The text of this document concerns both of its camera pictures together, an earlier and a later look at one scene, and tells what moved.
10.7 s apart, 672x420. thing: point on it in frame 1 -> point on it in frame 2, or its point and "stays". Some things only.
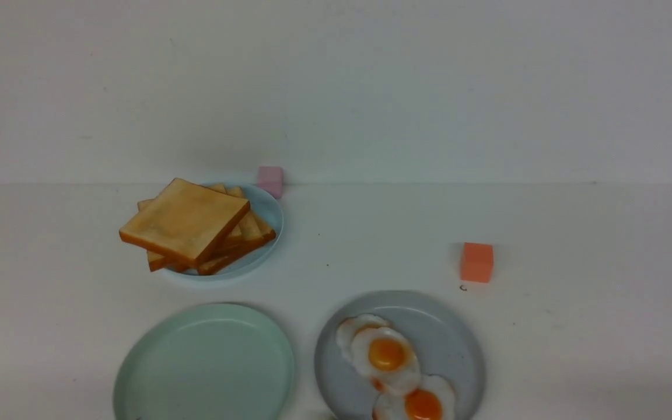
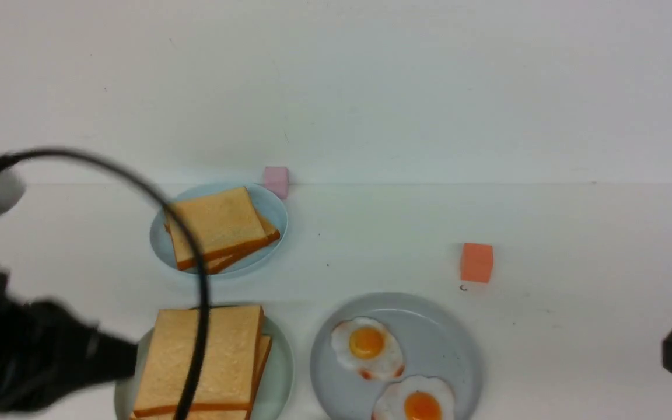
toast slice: [248, 235] -> [217, 261]
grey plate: [445, 342] stays
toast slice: [156, 261] -> [219, 221]
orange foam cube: [477, 262] stays
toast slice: [250, 234] -> [262, 362]
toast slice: [185, 221] -> [229, 364]
